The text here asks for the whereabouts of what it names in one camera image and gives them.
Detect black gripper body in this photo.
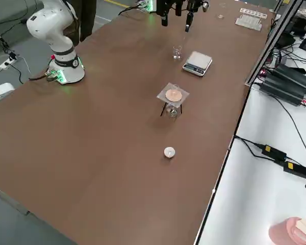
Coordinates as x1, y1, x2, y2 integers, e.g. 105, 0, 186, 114
186, 0, 203, 12

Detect small glass beaker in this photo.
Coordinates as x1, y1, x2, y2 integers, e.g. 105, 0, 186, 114
172, 45, 184, 60

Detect silver digital balance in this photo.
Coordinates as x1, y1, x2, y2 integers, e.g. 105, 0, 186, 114
182, 51, 213, 78

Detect white test tube rack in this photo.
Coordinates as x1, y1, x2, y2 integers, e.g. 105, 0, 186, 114
235, 7, 268, 32

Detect black tripod stand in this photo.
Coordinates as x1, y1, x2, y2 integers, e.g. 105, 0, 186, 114
160, 101, 184, 117

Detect glass alcohol lamp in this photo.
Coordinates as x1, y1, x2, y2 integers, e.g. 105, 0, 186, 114
165, 103, 181, 119

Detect person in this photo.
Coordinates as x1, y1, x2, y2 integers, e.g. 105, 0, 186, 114
78, 0, 97, 43

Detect black finned power supply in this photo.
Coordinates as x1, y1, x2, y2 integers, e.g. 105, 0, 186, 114
259, 75, 306, 107
272, 63, 306, 89

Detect small white lamp cap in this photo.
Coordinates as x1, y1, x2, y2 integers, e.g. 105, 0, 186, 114
164, 146, 176, 159

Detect black power adapter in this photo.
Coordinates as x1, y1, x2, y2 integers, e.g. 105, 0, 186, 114
282, 161, 306, 179
261, 144, 288, 162

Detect white power strip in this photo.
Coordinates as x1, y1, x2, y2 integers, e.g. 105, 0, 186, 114
0, 57, 18, 70

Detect white box with label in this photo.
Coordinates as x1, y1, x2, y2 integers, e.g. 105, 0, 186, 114
0, 82, 15, 106

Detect pink cup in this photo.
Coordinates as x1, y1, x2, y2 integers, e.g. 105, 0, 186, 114
268, 216, 306, 245

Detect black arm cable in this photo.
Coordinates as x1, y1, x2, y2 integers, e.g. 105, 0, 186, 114
155, 0, 184, 27
28, 71, 53, 82

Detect aluminium frame post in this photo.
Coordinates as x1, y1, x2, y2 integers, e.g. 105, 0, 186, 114
244, 0, 304, 87

